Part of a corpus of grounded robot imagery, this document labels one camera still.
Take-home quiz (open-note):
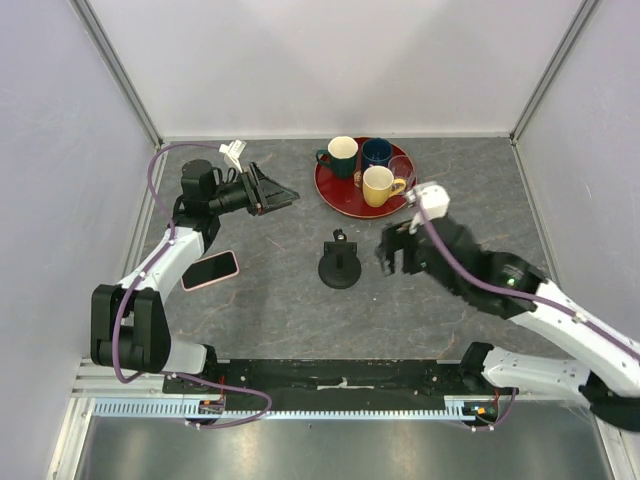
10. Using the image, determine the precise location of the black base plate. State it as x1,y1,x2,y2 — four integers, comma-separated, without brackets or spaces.
162,357,481,414

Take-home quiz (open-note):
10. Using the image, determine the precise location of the black phone stand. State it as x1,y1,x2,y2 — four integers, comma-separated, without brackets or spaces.
318,229,362,290

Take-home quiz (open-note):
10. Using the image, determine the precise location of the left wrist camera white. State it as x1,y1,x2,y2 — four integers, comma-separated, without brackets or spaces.
219,139,246,173

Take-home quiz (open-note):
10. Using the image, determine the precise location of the yellow mug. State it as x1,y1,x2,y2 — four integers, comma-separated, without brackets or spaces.
362,166,407,208

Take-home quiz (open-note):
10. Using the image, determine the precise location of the clear glass cup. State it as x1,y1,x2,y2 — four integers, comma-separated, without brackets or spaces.
388,155,416,191

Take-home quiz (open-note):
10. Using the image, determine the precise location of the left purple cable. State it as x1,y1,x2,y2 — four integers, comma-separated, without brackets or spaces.
112,141,275,431

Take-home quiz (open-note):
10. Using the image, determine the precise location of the phone with pink case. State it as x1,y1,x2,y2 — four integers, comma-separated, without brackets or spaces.
181,250,239,292

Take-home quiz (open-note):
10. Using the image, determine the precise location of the dark green mug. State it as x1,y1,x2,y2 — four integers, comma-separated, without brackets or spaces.
315,136,359,179

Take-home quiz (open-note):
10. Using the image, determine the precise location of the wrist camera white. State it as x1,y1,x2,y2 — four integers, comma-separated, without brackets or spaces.
219,139,246,173
404,181,450,235

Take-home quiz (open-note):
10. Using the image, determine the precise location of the slotted cable duct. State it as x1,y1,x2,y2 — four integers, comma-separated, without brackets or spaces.
93,397,496,422

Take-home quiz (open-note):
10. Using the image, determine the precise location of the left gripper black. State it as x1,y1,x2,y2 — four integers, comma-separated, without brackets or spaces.
208,161,298,216

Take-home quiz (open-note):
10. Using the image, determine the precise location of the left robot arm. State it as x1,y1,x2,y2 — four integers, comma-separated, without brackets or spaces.
90,159,299,393

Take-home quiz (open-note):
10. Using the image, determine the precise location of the dark blue mug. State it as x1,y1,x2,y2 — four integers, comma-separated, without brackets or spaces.
361,138,393,172

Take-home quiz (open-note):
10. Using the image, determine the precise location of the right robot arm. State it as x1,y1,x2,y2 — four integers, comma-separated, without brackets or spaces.
376,215,639,432

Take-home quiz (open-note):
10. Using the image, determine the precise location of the red round tray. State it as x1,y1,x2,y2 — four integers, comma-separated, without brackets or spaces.
314,137,409,219

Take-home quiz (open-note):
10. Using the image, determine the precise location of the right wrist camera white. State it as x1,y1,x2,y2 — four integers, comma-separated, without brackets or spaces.
404,181,450,235

